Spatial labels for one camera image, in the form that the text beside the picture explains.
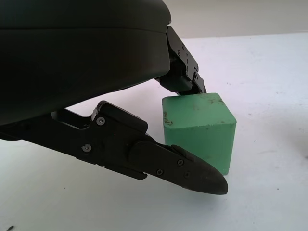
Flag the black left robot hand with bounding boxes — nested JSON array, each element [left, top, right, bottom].
[[0, 0, 229, 196]]

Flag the green wooden block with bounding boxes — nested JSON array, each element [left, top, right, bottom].
[[161, 92, 237, 176]]

